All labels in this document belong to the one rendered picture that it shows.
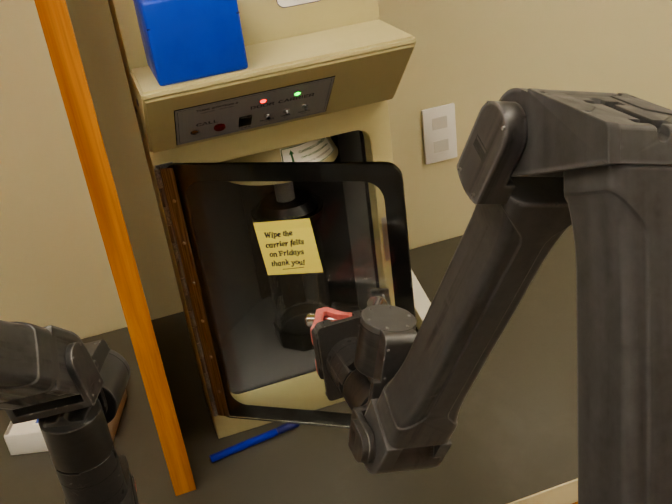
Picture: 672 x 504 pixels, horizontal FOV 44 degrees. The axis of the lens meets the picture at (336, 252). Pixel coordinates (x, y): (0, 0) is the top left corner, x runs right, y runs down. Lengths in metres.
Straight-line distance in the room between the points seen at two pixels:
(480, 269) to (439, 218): 1.13
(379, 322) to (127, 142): 0.79
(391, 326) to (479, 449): 0.42
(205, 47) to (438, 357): 0.43
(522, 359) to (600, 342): 0.87
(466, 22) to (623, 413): 1.22
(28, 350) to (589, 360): 0.44
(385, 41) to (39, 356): 0.52
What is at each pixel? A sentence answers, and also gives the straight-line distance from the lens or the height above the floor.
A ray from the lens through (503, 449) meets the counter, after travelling 1.21.
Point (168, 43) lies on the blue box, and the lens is 0.92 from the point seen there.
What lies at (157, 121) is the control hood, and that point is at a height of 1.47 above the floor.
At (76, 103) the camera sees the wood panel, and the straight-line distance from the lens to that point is 0.94.
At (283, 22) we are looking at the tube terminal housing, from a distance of 1.05.
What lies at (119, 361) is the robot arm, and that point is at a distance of 0.88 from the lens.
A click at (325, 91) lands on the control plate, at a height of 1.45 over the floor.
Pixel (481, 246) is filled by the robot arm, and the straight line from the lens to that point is 0.62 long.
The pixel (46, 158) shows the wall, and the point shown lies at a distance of 1.51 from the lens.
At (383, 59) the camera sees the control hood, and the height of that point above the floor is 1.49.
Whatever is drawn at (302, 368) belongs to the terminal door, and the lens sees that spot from 1.14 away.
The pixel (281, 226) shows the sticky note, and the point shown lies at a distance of 1.02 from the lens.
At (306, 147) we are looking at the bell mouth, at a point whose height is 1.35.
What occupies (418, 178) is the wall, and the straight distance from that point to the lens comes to 1.69.
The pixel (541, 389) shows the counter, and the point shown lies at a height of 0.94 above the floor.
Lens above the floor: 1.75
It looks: 28 degrees down
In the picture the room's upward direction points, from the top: 8 degrees counter-clockwise
